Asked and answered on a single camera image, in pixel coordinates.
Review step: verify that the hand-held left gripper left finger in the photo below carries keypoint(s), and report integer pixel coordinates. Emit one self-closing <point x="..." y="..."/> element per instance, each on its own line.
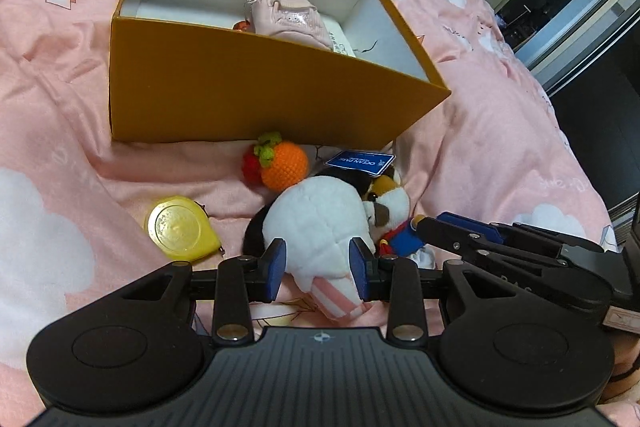
<point x="275" y="272"/>

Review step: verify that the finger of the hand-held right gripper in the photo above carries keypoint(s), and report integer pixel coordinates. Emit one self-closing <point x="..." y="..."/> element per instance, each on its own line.
<point x="475" y="227"/>
<point x="450" y="239"/>

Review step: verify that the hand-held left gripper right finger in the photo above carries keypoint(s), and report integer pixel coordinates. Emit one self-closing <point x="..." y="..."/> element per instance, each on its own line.
<point x="357" y="272"/>

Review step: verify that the white and black plush toy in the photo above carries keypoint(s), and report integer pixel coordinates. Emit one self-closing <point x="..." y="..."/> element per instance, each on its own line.
<point x="320" y="217"/>

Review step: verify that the orange cardboard box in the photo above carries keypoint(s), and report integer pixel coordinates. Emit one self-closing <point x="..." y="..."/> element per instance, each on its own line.
<point x="225" y="82"/>

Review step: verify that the pink pouch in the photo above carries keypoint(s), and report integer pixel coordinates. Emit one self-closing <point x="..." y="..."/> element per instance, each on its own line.
<point x="287" y="19"/>

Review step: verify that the person's right hand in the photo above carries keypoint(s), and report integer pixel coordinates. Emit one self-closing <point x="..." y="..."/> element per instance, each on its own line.
<point x="627" y="354"/>

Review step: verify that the crochet orange fruit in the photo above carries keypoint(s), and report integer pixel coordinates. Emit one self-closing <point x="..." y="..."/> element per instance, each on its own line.
<point x="285" y="167"/>

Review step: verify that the crochet red strawberry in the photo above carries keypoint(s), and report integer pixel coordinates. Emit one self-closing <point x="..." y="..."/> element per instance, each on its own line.
<point x="250" y="167"/>

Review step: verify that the yellow tape measure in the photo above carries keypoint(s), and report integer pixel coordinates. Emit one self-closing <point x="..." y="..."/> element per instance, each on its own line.
<point x="175" y="227"/>

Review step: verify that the blue paper tag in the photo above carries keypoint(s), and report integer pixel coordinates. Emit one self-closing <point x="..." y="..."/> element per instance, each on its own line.
<point x="360" y="162"/>

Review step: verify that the long white box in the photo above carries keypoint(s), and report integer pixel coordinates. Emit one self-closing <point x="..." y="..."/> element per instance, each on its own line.
<point x="337" y="38"/>

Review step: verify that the small red charm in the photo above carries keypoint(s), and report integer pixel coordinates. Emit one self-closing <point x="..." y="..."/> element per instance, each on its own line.
<point x="241" y="26"/>

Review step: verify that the pink printed blanket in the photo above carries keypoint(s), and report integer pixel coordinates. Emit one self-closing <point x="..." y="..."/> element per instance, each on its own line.
<point x="50" y="132"/>

